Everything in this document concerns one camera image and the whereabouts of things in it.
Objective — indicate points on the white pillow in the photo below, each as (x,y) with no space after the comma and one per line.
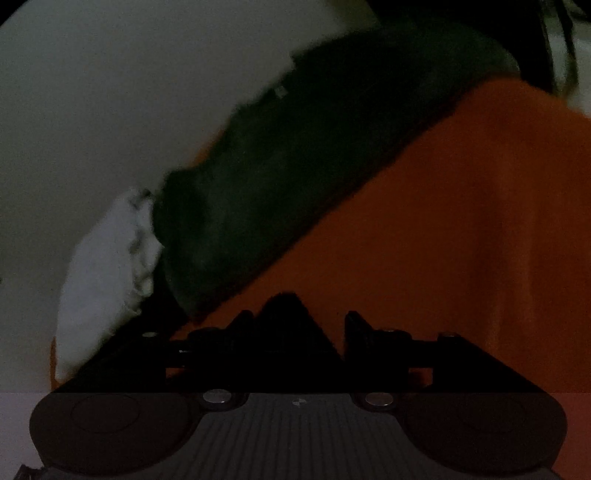
(106,277)

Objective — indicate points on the dark green fuzzy cloth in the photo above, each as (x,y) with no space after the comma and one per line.
(277,184)

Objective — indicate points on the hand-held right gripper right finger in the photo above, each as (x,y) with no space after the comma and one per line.
(356,328)

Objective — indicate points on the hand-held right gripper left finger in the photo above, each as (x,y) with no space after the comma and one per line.
(241,325)

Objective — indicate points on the orange bed sheet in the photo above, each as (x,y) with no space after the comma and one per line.
(461,230)

